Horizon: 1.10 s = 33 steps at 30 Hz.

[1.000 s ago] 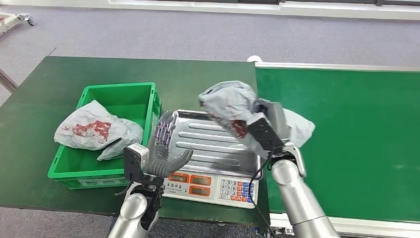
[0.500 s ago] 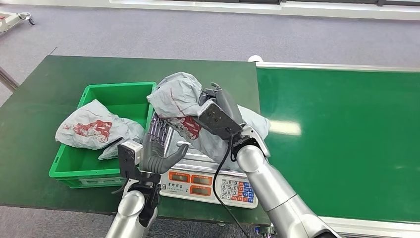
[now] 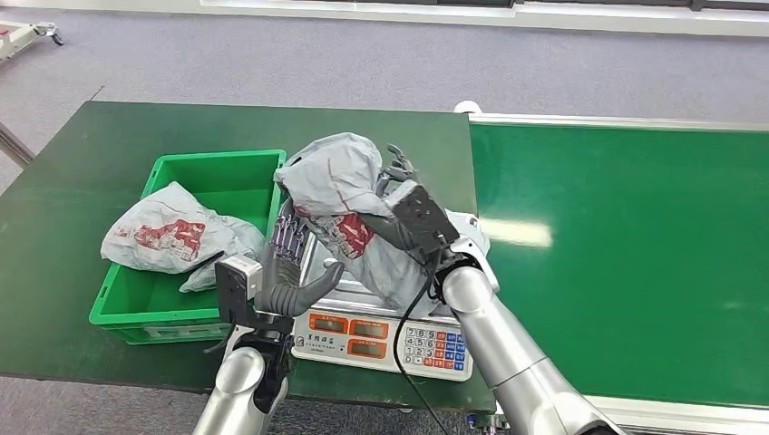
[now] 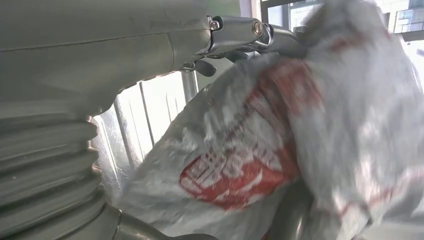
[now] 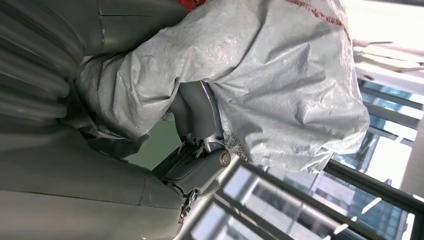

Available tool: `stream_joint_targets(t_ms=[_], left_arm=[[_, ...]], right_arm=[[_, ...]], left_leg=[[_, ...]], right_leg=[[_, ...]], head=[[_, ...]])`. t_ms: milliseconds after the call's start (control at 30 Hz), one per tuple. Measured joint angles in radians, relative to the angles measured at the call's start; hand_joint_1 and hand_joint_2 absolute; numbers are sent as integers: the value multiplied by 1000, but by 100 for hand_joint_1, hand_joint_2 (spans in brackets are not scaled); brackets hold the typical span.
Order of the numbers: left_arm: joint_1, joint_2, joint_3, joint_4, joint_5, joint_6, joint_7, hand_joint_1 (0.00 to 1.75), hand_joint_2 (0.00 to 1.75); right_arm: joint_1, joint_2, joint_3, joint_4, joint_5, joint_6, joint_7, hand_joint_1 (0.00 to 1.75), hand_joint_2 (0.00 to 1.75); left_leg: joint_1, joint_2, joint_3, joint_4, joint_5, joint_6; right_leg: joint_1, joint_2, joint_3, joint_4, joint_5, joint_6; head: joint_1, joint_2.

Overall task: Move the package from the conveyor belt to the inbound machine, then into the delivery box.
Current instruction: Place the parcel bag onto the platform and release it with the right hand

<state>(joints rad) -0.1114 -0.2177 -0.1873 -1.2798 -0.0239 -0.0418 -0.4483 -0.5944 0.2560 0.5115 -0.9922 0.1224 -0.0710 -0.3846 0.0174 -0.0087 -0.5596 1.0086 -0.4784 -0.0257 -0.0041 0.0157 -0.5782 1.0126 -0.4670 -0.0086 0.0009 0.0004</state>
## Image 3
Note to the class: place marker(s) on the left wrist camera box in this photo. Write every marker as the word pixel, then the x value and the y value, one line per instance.
pixel 237 282

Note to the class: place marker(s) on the grey mailer package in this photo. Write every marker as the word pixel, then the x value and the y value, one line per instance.
pixel 342 174

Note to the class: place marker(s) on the grey mailer bag red print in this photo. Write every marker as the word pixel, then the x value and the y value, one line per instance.
pixel 168 234

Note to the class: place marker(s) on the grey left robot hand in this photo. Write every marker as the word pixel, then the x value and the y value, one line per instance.
pixel 288 288

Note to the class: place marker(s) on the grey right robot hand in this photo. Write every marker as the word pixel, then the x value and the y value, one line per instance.
pixel 396 177

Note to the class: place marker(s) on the white trolley with wheel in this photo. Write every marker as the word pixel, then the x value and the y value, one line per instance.
pixel 24 36

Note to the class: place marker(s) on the green plastic crate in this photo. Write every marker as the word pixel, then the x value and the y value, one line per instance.
pixel 150 306

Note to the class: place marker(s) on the white electronic scale base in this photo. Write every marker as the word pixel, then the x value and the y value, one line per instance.
pixel 372 345

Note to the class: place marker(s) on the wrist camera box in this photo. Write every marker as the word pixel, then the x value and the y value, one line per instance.
pixel 237 282
pixel 426 219

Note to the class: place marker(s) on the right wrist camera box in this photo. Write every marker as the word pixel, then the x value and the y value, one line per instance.
pixel 426 219

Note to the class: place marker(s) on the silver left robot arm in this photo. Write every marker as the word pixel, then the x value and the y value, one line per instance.
pixel 231 390

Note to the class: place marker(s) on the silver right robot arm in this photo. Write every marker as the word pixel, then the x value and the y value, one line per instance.
pixel 504 348

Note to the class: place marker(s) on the white round conveyor end cap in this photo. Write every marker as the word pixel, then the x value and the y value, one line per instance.
pixel 467 107

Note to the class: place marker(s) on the grey metal frame bar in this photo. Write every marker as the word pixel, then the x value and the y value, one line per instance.
pixel 15 147

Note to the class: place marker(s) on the green conveyor belt machine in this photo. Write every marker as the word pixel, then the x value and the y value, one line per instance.
pixel 631 240

